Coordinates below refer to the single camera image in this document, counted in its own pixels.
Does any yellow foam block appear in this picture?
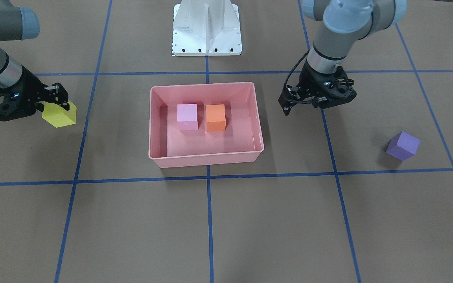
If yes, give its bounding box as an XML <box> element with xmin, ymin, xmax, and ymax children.
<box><xmin>42</xmin><ymin>102</ymin><xmax>77</xmax><ymax>128</ymax></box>

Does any purple foam block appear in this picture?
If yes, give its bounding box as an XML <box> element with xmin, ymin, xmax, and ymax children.
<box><xmin>385</xmin><ymin>131</ymin><xmax>421</xmax><ymax>161</ymax></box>

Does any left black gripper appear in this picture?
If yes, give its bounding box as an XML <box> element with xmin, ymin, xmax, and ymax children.
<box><xmin>278</xmin><ymin>62</ymin><xmax>357</xmax><ymax>116</ymax></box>

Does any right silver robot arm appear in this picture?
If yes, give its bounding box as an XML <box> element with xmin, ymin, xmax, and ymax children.
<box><xmin>0</xmin><ymin>0</ymin><xmax>77</xmax><ymax>128</ymax></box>

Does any white pedestal column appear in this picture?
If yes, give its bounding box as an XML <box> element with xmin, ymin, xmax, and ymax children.
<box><xmin>171</xmin><ymin>0</ymin><xmax>243</xmax><ymax>56</ymax></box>

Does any orange foam block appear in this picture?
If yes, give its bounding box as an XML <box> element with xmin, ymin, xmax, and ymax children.
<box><xmin>205</xmin><ymin>104</ymin><xmax>227</xmax><ymax>131</ymax></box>

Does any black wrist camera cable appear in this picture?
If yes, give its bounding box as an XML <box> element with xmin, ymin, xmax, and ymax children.
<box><xmin>284</xmin><ymin>49</ymin><xmax>310</xmax><ymax>99</ymax></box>

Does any pink foam block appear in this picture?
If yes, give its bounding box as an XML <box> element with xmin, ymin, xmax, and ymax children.
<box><xmin>177</xmin><ymin>104</ymin><xmax>199</xmax><ymax>131</ymax></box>

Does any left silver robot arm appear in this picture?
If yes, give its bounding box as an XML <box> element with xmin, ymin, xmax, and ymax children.
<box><xmin>278</xmin><ymin>0</ymin><xmax>407</xmax><ymax>115</ymax></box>

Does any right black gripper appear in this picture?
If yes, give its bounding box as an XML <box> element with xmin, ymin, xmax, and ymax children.
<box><xmin>0</xmin><ymin>69</ymin><xmax>70</xmax><ymax>121</ymax></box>

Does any pink plastic bin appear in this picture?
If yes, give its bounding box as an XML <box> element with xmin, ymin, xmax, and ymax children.
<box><xmin>148</xmin><ymin>82</ymin><xmax>265</xmax><ymax>168</ymax></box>

